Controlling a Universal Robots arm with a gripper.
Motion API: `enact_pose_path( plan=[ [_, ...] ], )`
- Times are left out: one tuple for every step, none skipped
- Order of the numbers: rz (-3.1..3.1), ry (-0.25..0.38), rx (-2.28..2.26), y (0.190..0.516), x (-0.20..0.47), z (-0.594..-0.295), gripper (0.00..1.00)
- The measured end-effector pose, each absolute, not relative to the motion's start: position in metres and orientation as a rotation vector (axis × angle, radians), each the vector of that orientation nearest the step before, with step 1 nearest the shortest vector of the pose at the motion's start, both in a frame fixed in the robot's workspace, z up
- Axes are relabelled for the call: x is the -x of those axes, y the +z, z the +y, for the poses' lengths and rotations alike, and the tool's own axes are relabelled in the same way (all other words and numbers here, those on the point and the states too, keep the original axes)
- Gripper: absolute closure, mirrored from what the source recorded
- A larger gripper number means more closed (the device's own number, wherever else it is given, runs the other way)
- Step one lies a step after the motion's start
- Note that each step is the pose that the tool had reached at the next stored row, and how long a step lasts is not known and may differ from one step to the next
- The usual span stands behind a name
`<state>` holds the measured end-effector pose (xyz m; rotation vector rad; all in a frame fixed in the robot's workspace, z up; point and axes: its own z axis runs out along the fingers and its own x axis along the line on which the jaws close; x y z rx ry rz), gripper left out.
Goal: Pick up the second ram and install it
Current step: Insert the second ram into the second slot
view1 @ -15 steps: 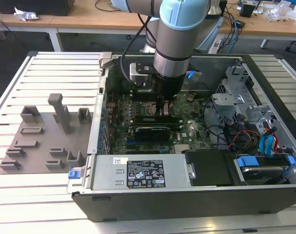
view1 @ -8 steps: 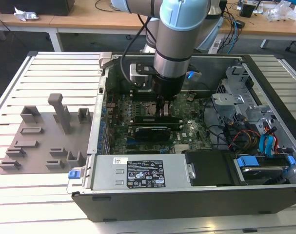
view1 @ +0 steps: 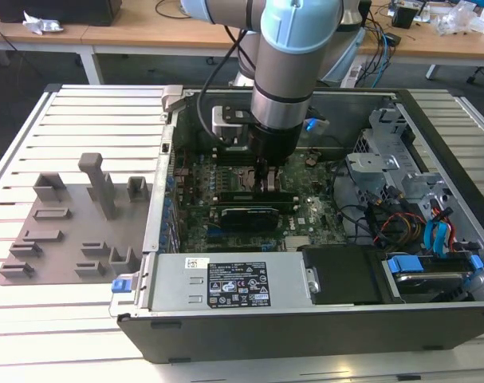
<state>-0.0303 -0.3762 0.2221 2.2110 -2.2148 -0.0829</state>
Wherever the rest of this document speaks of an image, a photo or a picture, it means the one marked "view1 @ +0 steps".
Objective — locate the green RAM stick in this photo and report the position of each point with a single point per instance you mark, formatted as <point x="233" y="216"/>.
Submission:
<point x="229" y="155"/>
<point x="257" y="197"/>

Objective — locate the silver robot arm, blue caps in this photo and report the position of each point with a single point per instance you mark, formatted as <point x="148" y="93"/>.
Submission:
<point x="285" y="64"/>

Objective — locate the black RAM slot bank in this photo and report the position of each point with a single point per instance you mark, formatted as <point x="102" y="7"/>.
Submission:
<point x="225" y="160"/>
<point x="257" y="206"/>

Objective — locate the silver CPU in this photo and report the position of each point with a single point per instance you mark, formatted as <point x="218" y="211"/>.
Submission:
<point x="273" y="181"/>

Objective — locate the round coin battery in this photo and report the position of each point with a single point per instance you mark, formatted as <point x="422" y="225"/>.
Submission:
<point x="311" y="160"/>

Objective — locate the green motherboard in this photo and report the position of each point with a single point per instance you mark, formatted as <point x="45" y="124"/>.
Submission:
<point x="305" y="187"/>

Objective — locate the black graphics card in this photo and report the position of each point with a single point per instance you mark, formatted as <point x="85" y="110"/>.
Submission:
<point x="249" y="219"/>

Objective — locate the silver metal disk cage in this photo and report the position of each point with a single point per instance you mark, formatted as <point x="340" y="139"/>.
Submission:
<point x="369" y="167"/>

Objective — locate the silver finned heat sink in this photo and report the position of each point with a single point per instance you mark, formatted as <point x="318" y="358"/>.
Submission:
<point x="295" y="244"/>

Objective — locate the black plastic shroud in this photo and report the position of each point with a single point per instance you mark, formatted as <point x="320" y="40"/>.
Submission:
<point x="345" y="275"/>

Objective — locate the small black device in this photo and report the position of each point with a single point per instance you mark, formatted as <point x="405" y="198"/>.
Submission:
<point x="393" y="40"/>

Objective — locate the black box on desk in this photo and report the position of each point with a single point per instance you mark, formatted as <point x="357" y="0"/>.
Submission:
<point x="366" y="12"/>

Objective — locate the silver power supply with labels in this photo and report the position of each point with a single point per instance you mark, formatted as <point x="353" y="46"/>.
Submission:
<point x="178" y="287"/>

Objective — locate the wooden desk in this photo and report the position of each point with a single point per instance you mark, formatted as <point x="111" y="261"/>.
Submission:
<point x="146" y="32"/>

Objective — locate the hard disk in blue carrier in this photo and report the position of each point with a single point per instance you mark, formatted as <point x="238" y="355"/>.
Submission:
<point x="405" y="266"/>

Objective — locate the black open PC case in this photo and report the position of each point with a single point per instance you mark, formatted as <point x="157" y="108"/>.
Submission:
<point x="265" y="339"/>

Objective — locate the black chair base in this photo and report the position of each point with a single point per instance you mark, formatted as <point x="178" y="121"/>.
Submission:
<point x="472" y="77"/>

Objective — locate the blue plastic latch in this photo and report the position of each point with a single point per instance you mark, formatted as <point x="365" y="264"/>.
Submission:
<point x="120" y="286"/>

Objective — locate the grey parts rack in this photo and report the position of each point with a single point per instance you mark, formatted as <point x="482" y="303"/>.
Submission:
<point x="66" y="223"/>

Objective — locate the clear plastic bags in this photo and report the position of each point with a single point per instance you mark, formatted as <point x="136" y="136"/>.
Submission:
<point x="461" y="18"/>

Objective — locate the black equipment case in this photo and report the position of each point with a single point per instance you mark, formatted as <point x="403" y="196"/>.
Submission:
<point x="66" y="12"/>

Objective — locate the crumpled white wrapping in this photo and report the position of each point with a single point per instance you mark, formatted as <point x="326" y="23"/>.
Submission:
<point x="42" y="26"/>

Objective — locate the grey camera with blue light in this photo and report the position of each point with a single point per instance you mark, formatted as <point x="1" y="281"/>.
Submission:
<point x="317" y="124"/>

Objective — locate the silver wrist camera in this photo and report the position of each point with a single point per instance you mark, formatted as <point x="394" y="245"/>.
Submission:
<point x="225" y="121"/>

